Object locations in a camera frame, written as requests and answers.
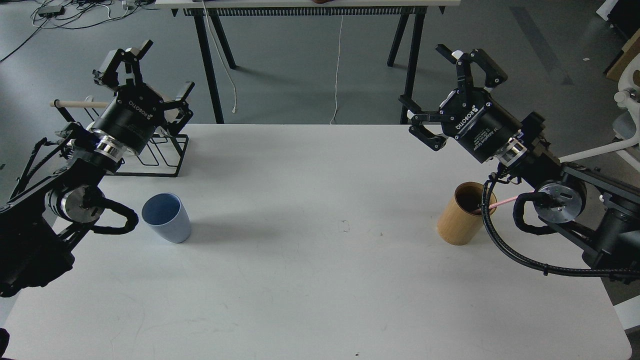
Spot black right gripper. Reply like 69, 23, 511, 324
398, 44, 524, 164

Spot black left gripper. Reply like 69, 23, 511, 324
93, 39, 195, 155

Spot blue plastic cup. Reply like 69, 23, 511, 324
141, 193, 192, 244

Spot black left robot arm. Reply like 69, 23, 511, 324
0, 39, 195, 297

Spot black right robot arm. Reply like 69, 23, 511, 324
399, 44, 640, 284

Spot wooden rack dowel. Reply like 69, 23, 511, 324
49, 99, 110, 109

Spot black trestle table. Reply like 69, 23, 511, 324
154, 0, 460, 125

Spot bamboo cylinder holder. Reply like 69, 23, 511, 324
436, 182, 483, 246

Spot white office chair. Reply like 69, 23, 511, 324
560, 63, 640, 171

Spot black wire mug rack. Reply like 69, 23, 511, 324
57, 107, 189, 182

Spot white thick hanging cable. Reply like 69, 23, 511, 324
200, 0, 238, 114

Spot black floor cables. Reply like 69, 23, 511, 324
0, 0, 156, 63

